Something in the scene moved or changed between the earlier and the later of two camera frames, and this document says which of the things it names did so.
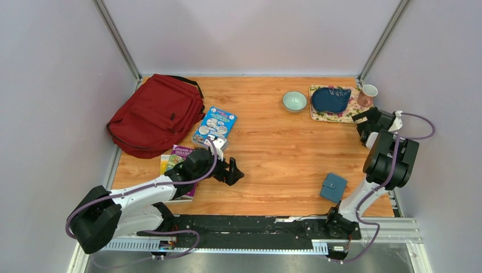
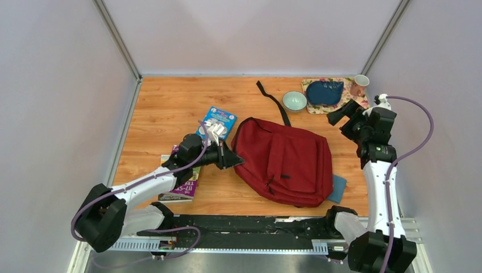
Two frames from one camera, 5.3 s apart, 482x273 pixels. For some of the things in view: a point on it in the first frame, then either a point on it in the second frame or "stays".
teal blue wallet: x=333 y=188 stays
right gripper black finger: x=372 y=115 → x=349 y=110
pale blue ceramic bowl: x=294 y=101 stays
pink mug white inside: x=365 y=98 → x=358 y=86
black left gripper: x=233 y=174 → x=228 y=158
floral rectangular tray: x=353 y=108 → x=345 y=95
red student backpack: x=153 y=116 → x=282 y=164
